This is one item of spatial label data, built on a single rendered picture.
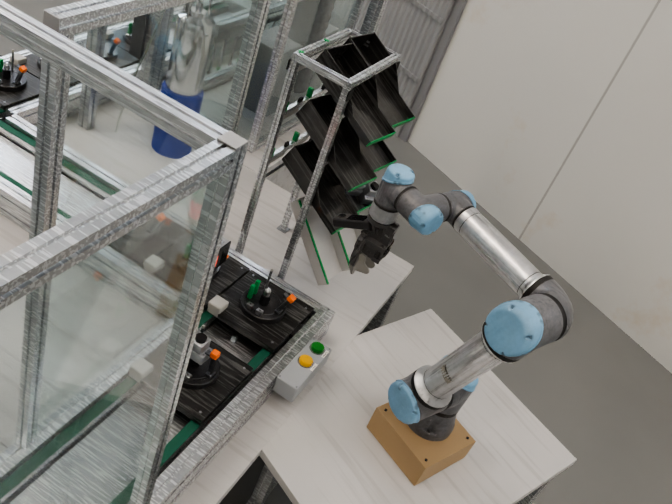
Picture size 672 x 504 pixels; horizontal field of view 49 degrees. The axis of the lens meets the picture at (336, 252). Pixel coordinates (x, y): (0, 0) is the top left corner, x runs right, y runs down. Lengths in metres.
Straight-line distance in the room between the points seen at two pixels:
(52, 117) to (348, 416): 1.31
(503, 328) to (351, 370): 0.79
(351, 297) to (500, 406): 0.61
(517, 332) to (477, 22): 3.70
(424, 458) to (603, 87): 3.01
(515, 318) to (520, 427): 0.88
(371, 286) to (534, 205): 2.46
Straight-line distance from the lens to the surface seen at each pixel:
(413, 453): 2.08
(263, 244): 2.65
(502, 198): 5.09
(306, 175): 2.23
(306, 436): 2.11
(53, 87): 1.21
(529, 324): 1.62
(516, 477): 2.32
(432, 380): 1.86
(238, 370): 2.05
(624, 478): 3.93
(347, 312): 2.50
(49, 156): 1.28
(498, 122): 5.05
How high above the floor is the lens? 2.48
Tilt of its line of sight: 36 degrees down
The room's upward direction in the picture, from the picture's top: 22 degrees clockwise
